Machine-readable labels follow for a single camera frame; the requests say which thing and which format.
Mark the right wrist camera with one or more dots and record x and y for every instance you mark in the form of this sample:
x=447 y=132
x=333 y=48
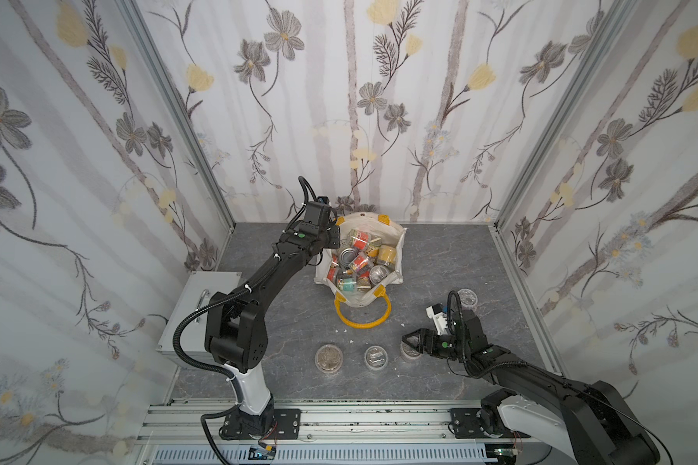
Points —
x=437 y=313

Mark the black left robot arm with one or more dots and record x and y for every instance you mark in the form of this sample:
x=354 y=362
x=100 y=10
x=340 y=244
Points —
x=236 y=333

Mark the clear jar dark seeds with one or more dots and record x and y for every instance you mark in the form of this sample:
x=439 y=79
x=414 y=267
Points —
x=408 y=353

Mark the red label seed jar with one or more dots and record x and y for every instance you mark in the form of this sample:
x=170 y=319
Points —
x=361 y=264

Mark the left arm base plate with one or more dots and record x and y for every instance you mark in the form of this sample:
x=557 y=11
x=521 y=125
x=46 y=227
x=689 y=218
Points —
x=275 y=424

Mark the green label jar in bag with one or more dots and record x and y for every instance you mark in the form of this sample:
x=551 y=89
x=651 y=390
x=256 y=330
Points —
x=347 y=283

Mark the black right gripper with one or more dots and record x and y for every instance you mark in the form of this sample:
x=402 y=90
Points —
x=431 y=341

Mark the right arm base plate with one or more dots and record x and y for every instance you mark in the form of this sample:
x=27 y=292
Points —
x=474 y=423

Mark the red jar in bag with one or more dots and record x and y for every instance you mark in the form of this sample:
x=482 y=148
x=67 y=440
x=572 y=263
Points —
x=359 y=239

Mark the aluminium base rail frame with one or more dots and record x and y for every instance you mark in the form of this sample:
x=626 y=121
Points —
x=333 y=432

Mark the yellow seed jar in bag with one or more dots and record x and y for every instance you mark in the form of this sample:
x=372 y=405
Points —
x=387 y=256

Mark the white canvas tote bag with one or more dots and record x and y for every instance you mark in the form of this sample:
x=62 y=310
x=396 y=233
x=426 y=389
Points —
x=335 y=262

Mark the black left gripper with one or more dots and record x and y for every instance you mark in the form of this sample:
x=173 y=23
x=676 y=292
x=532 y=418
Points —
x=332 y=233

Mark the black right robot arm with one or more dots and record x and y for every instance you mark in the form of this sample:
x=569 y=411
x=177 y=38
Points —
x=591 y=423

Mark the small clear seed jar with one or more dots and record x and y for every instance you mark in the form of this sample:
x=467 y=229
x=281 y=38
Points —
x=376 y=358

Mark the large clear seed jar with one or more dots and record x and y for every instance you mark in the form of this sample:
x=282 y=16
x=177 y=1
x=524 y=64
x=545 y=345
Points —
x=329 y=359

